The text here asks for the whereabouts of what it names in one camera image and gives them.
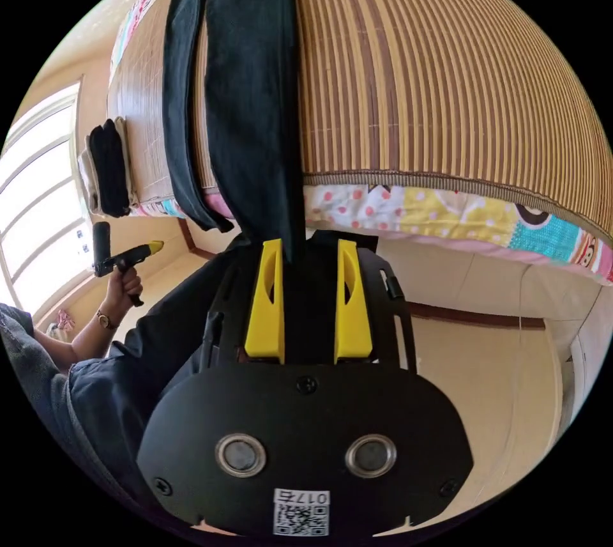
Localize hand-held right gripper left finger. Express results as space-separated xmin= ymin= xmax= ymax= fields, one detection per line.
xmin=244 ymin=238 xmax=286 ymax=365

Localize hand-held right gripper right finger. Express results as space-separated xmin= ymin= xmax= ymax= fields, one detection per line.
xmin=333 ymin=238 xmax=374 ymax=364

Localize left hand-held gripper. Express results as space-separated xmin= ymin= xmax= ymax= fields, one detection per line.
xmin=93 ymin=240 xmax=165 ymax=308

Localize black pants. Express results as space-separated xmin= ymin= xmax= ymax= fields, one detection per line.
xmin=162 ymin=0 xmax=307 ymax=265

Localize person's left forearm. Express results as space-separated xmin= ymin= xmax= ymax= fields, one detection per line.
xmin=32 ymin=306 xmax=121 ymax=362

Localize person's left hand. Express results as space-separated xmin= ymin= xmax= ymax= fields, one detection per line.
xmin=103 ymin=266 xmax=144 ymax=319

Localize pile of clothes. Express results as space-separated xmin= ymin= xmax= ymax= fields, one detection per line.
xmin=79 ymin=118 xmax=140 ymax=218

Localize window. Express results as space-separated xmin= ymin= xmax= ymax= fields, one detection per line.
xmin=0 ymin=81 xmax=96 ymax=318

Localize person's body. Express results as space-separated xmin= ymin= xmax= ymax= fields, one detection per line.
xmin=0 ymin=240 xmax=269 ymax=527

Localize bed with woven mat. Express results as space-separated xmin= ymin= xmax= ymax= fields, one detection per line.
xmin=106 ymin=0 xmax=613 ymax=287

